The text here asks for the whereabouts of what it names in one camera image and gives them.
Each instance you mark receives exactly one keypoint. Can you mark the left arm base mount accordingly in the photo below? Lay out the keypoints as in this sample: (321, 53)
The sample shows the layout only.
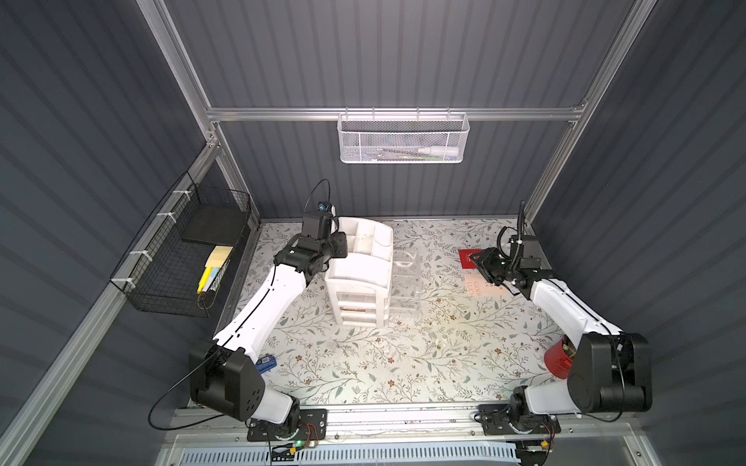
(301, 425)

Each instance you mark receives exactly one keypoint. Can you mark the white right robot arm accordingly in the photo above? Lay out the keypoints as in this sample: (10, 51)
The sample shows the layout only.
(611, 371)

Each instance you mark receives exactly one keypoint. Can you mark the white wire mesh basket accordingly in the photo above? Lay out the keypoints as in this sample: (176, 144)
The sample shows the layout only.
(395, 137)

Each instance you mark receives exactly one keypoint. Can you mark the clear plastic drawer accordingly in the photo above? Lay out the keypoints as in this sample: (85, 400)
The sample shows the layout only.
(406, 284)

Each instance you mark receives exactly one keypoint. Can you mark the white marker in basket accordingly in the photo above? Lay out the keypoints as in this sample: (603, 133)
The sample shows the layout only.
(439, 152)

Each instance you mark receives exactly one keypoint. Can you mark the blue stapler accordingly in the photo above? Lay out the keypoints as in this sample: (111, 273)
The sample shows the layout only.
(266, 363)

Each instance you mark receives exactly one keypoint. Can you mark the red pencil cup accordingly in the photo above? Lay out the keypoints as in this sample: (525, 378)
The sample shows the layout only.
(559, 358)

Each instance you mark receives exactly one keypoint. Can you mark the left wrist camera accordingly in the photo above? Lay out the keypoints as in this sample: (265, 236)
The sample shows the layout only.
(326, 209)

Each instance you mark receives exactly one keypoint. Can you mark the white vented strip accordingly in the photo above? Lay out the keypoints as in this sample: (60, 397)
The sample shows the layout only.
(364, 454)

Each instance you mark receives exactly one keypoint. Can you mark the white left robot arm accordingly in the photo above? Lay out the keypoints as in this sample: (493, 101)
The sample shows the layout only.
(223, 374)

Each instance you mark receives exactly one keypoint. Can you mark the yellow sticky notes pad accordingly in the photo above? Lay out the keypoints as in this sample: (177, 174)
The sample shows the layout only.
(218, 257)

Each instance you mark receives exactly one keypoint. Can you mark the black notebook in basket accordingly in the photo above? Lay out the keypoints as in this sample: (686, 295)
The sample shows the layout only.
(214, 225)

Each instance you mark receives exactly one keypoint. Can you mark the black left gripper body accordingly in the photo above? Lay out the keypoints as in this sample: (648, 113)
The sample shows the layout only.
(332, 245)

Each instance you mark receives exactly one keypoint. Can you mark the pink good luck postcard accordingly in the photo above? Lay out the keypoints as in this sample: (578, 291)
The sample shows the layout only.
(477, 287)

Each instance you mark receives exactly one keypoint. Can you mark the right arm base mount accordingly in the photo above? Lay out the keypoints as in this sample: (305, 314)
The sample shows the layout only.
(503, 419)

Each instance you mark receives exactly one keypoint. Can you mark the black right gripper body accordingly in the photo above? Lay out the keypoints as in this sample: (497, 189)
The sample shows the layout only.
(487, 263)

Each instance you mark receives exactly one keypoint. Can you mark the red postcard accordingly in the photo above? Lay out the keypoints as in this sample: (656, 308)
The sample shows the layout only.
(465, 259)

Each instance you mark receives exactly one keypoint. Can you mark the black wire wall basket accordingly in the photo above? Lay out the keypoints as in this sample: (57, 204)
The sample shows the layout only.
(163, 274)

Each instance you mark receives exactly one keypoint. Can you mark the white plastic drawer organizer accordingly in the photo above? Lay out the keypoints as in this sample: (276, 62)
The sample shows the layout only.
(360, 285)

